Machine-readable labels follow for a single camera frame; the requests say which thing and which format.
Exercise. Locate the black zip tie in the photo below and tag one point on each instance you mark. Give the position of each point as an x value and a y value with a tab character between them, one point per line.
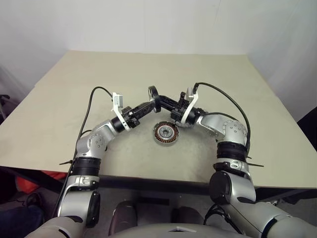
67	162
255	163

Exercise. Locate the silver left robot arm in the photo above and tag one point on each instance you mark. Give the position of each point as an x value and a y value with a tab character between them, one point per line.
96	141

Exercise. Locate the dark rounded shape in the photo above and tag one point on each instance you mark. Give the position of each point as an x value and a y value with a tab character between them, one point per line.
123	215
188	214

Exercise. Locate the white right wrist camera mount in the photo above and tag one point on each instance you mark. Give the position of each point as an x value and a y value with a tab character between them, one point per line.
190	94

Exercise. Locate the black table frame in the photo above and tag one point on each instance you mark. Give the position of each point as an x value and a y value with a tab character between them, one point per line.
284	194

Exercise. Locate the grey robot torso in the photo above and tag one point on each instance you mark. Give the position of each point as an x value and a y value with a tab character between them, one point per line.
173	233

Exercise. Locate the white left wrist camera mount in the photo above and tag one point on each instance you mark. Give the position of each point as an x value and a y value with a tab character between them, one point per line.
118	100

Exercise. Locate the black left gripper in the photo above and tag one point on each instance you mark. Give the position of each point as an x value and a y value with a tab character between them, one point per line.
131	116

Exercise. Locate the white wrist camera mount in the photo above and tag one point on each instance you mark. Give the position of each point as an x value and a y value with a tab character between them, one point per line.
118	100
190	94

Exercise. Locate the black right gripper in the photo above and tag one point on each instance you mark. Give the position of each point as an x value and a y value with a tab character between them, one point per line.
179	115

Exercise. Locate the black fabric object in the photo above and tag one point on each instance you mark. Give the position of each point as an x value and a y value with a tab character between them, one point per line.
309	116

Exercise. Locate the motor housing with copper windings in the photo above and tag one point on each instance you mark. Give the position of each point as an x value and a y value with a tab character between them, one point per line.
158	137

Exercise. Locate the red object under table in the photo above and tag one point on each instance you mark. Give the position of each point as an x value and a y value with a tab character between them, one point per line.
27	184

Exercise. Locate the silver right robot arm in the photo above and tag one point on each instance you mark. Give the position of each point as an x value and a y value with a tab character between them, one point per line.
230	131

